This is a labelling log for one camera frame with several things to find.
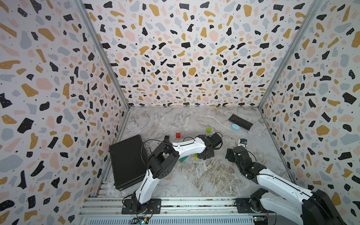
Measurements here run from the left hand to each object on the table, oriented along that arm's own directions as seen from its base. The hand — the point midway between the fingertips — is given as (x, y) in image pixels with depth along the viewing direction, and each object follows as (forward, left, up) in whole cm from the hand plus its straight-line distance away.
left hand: (211, 156), depth 90 cm
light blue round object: (+25, -22, -2) cm, 33 cm away
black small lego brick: (+15, +30, -1) cm, 34 cm away
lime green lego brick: (+22, -1, -2) cm, 22 cm away
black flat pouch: (+29, -27, -1) cm, 40 cm away
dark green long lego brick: (-2, +19, -2) cm, 19 cm away
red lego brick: (+18, +22, -2) cm, 28 cm away
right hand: (+1, -13, +5) cm, 14 cm away
